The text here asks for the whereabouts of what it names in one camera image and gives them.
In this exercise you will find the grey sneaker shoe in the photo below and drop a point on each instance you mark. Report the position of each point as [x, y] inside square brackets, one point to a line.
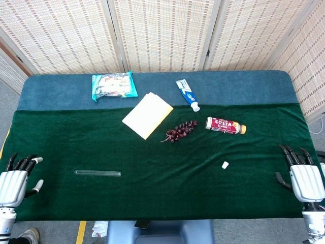
[30, 235]

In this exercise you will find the white yellow paper pad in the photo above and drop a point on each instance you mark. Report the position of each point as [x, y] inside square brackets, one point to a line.
[147, 115]

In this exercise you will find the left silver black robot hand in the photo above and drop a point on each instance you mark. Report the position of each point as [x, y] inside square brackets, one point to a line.
[11, 183]

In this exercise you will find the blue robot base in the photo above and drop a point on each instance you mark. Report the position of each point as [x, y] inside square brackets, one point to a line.
[162, 232]

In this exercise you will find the blue white toothpaste tube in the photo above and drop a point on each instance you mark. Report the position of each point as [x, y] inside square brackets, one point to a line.
[187, 94]

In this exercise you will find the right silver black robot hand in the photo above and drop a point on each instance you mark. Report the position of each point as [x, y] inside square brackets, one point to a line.
[307, 183]

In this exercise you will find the green velvet table cloth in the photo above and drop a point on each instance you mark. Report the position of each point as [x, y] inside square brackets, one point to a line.
[152, 178]

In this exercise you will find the crumpled white paper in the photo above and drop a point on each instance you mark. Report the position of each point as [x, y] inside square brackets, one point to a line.
[99, 228]

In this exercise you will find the transparent glass test tube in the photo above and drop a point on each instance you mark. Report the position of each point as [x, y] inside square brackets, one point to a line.
[97, 173]

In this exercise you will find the bunch of red grapes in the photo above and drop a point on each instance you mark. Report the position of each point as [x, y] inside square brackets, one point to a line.
[180, 130]

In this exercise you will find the blue table cloth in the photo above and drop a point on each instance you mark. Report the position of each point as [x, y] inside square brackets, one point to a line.
[63, 91]

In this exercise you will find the white tube cap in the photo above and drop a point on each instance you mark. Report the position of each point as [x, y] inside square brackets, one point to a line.
[225, 165]

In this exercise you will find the red Costa coffee bottle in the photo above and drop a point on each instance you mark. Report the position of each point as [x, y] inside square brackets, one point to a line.
[223, 125]

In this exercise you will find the woven bamboo screen panel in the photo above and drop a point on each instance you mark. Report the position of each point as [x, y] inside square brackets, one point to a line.
[8, 71]
[58, 35]
[307, 63]
[162, 35]
[248, 35]

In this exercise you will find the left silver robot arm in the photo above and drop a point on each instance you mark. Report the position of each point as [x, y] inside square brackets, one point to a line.
[6, 221]

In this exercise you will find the teal snack packet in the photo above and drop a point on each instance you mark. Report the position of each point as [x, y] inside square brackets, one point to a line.
[114, 85]

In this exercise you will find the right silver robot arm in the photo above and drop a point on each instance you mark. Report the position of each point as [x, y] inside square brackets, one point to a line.
[313, 223]

